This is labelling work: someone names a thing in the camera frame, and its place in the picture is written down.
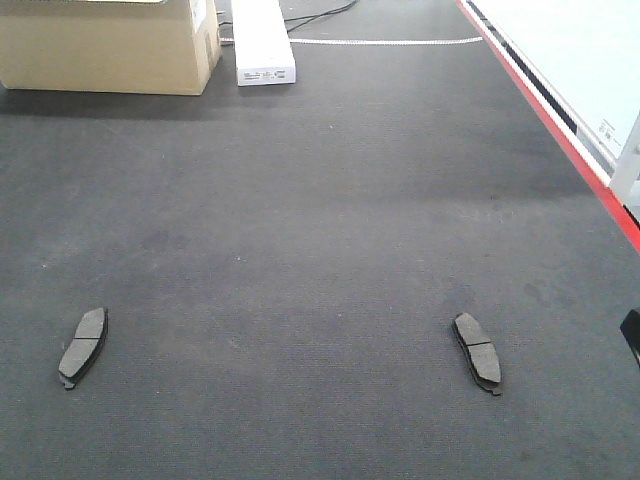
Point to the long white box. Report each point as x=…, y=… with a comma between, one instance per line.
x=263, y=53

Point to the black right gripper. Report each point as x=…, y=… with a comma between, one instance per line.
x=630, y=329

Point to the cardboard box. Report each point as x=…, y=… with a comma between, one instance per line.
x=145, y=47

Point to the white cable strip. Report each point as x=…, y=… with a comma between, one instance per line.
x=399, y=43

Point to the grey brake pad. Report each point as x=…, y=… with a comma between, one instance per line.
x=480, y=353
x=86, y=344

